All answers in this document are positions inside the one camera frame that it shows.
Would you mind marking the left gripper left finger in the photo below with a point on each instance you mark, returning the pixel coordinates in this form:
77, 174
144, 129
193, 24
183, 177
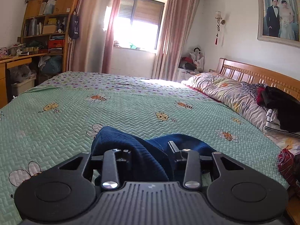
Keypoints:
69, 189

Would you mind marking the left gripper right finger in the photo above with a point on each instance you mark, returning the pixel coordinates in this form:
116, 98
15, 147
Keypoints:
231, 189

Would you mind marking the dark blue knit sweater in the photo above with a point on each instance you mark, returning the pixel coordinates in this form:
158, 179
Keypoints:
149, 158

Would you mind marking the dark clothes pile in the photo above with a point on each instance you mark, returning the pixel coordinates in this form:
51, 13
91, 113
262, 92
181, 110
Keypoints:
286, 105

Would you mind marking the green bee quilted bedspread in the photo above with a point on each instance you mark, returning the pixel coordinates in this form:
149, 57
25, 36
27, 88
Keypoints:
60, 118

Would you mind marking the floral folded duvet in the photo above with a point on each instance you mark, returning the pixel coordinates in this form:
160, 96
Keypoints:
231, 93

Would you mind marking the wooden headboard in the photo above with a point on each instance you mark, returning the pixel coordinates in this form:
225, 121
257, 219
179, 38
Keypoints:
253, 74

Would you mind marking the cluttered bedside table pile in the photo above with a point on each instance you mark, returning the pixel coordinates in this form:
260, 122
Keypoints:
190, 65

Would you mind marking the wooden corner desk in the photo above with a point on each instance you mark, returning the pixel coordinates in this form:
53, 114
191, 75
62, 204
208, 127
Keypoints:
10, 73

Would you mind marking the dark hanging tote bag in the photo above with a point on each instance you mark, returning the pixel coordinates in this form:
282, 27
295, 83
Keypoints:
74, 26

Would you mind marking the wooden bookshelf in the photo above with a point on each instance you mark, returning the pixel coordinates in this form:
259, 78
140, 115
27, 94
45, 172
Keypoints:
46, 27

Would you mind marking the framed wedding photo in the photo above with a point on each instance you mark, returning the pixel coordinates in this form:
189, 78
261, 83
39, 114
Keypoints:
279, 21

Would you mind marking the window with shutters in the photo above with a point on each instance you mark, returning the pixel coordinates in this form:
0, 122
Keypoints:
138, 24

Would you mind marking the right pink curtain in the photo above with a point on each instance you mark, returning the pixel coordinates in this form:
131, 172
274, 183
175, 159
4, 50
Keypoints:
177, 22

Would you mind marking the pink curtain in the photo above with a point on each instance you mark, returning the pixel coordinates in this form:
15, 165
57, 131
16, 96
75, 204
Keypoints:
92, 51
177, 22

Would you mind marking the left pink curtain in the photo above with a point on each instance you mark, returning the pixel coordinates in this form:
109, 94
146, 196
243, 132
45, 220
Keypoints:
92, 51

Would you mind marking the wall sconce lamp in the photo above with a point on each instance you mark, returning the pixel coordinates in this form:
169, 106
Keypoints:
220, 20

